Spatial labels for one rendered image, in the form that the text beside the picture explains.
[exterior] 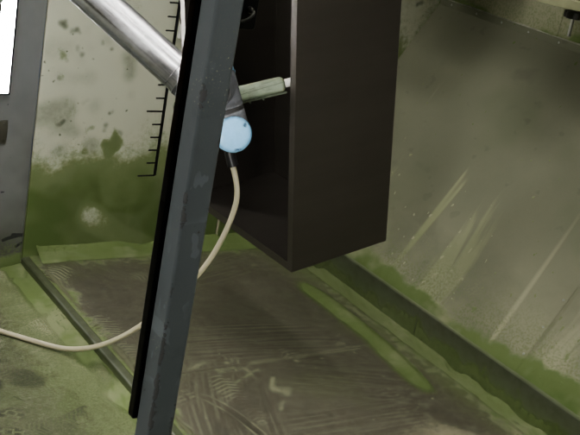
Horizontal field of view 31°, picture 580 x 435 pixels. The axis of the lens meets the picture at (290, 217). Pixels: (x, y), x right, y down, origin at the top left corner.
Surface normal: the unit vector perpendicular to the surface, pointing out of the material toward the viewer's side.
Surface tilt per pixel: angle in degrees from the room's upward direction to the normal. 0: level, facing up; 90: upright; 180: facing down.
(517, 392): 92
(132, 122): 90
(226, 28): 90
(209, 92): 90
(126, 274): 0
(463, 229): 57
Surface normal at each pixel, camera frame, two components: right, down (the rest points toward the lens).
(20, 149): 0.54, 0.38
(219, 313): 0.18, -0.92
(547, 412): -0.83, 0.06
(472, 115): -0.59, -0.46
